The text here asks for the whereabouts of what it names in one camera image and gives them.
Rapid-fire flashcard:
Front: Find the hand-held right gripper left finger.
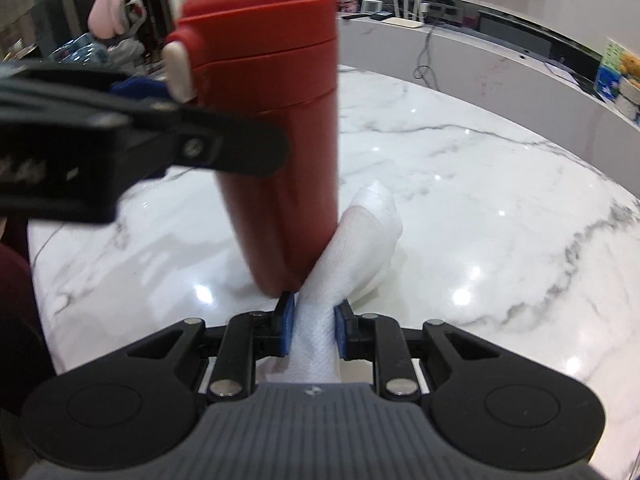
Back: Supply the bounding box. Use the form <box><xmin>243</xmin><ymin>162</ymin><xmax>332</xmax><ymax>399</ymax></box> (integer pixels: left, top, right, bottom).
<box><xmin>85</xmin><ymin>291</ymin><xmax>296</xmax><ymax>400</ymax></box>

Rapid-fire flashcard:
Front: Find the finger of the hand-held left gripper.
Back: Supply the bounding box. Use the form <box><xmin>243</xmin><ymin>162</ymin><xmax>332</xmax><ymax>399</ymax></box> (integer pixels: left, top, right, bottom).
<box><xmin>125</xmin><ymin>102</ymin><xmax>292</xmax><ymax>182</ymax></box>
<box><xmin>112</xmin><ymin>77</ymin><xmax>173</xmax><ymax>107</ymax></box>

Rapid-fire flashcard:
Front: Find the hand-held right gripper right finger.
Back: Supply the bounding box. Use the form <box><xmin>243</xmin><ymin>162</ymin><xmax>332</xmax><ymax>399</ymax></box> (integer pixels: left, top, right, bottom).
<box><xmin>336</xmin><ymin>299</ymin><xmax>546</xmax><ymax>401</ymax></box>

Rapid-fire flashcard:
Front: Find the white cloth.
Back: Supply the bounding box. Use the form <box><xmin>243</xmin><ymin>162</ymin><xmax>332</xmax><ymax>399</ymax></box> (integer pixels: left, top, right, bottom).
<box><xmin>257</xmin><ymin>180</ymin><xmax>404</xmax><ymax>387</ymax></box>

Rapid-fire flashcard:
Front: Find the red thermos bottle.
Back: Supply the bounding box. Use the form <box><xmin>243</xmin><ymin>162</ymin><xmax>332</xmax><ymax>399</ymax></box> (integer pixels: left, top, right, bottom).
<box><xmin>164</xmin><ymin>0</ymin><xmax>341</xmax><ymax>297</ymax></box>

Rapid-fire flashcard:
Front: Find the blue patterned cloth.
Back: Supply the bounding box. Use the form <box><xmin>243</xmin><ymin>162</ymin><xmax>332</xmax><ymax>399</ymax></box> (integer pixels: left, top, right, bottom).
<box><xmin>50</xmin><ymin>32</ymin><xmax>113</xmax><ymax>66</ymax></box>

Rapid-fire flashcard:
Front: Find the pink plush cushion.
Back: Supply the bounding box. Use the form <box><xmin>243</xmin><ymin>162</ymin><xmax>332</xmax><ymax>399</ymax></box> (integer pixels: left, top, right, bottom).
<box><xmin>87</xmin><ymin>0</ymin><xmax>129</xmax><ymax>43</ymax></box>

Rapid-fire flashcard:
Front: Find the person's dark red clothing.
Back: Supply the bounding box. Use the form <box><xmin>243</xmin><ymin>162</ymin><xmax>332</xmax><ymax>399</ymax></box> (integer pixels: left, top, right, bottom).
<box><xmin>0</xmin><ymin>245</ymin><xmax>57</xmax><ymax>413</ymax></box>

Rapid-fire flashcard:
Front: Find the white router with antennas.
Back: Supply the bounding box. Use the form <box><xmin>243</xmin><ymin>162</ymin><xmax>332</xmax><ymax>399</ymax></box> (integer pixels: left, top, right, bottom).
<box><xmin>391</xmin><ymin>0</ymin><xmax>427</xmax><ymax>29</ymax></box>

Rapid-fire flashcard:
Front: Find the white marble television cabinet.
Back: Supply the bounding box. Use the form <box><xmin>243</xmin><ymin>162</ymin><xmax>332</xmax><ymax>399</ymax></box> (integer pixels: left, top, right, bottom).
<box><xmin>330</xmin><ymin>0</ymin><xmax>640</xmax><ymax>201</ymax></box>

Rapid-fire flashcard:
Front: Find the white notebook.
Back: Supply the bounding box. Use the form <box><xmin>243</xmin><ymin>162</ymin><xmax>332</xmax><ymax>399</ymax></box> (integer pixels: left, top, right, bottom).
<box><xmin>542</xmin><ymin>60</ymin><xmax>576</xmax><ymax>82</ymax></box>

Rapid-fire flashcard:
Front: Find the green and blue painting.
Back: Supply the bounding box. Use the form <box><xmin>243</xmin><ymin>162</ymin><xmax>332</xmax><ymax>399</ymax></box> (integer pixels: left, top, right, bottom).
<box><xmin>595</xmin><ymin>37</ymin><xmax>631</xmax><ymax>103</ymax></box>

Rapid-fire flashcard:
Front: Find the black power cable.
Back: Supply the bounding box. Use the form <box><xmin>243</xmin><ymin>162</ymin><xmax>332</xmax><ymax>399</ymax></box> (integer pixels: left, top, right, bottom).
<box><xmin>412</xmin><ymin>22</ymin><xmax>442</xmax><ymax>89</ymax></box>

